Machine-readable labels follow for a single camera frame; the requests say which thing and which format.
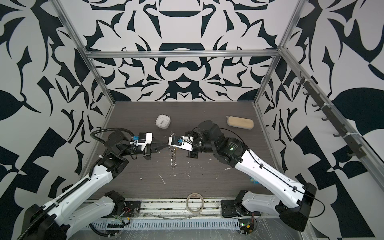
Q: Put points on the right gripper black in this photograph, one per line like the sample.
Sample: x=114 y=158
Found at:
x=194 y=154

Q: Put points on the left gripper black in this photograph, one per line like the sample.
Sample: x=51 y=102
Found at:
x=152 y=148

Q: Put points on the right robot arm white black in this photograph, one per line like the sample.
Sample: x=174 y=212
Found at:
x=290 y=200

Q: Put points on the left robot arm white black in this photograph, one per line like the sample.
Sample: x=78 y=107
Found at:
x=61 y=217

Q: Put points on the white square timer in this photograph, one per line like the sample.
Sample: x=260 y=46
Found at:
x=163 y=121

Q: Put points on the clear tape roll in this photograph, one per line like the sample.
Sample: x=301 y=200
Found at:
x=195 y=203

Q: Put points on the blue owl toy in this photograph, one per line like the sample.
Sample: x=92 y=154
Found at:
x=254 y=181

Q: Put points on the green lit circuit board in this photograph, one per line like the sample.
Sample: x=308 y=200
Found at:
x=248 y=228

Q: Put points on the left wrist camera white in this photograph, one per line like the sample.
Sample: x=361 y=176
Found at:
x=142 y=140

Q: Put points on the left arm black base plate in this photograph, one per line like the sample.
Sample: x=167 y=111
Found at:
x=128 y=209

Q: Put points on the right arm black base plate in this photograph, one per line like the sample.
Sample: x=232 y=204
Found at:
x=233 y=209

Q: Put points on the white slotted cable duct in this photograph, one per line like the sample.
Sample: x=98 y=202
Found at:
x=186 y=224

